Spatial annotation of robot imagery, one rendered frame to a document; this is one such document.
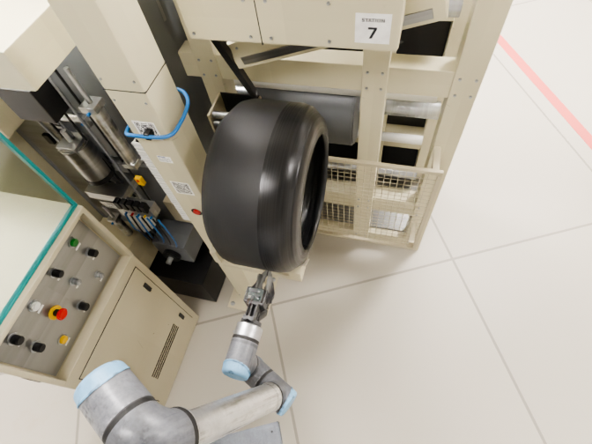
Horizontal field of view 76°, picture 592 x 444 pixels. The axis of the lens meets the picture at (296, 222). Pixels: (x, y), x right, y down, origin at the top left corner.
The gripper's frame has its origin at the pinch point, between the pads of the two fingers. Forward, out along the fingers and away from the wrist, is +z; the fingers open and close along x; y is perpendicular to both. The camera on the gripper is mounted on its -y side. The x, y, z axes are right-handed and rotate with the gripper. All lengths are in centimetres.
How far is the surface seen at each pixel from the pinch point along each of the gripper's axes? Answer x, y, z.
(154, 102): 28, 59, 19
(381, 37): -29, 66, 44
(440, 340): -82, -102, 20
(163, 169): 38, 30, 18
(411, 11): -35, 65, 58
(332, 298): -16, -102, 31
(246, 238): 1.8, 28.4, -1.2
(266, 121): 1, 47, 29
